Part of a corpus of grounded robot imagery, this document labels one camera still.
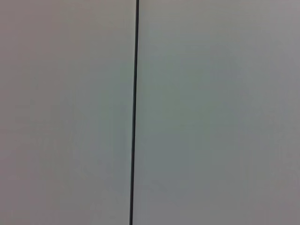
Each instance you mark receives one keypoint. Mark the black vertical wall strip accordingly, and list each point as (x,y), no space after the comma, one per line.
(134,117)

